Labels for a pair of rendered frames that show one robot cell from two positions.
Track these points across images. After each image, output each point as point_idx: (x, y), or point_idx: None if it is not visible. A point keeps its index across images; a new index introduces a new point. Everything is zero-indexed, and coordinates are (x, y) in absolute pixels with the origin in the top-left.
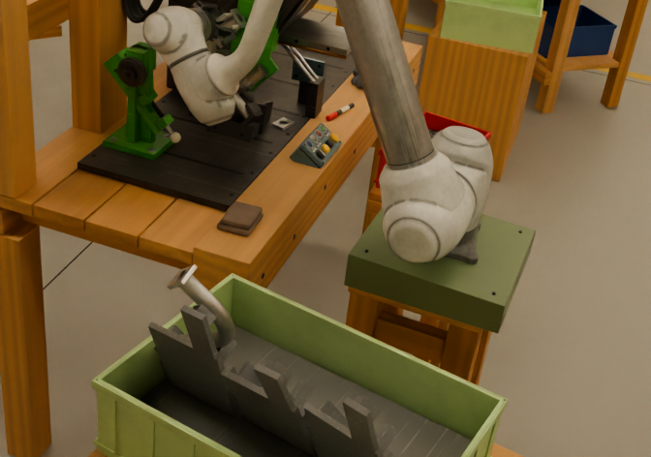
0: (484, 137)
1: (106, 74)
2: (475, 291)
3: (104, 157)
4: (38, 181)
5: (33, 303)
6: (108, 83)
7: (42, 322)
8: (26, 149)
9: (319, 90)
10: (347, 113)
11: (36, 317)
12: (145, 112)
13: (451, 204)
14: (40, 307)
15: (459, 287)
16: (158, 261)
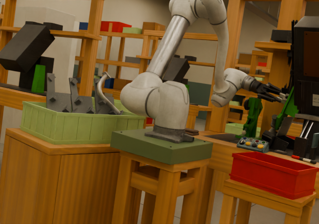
0: (173, 83)
1: (266, 117)
2: (124, 131)
3: (235, 135)
4: (220, 133)
5: (206, 176)
6: (267, 122)
7: (208, 189)
8: (217, 117)
9: (297, 141)
10: (305, 162)
11: (206, 183)
12: (246, 122)
13: (131, 84)
14: (209, 182)
15: (128, 130)
16: None
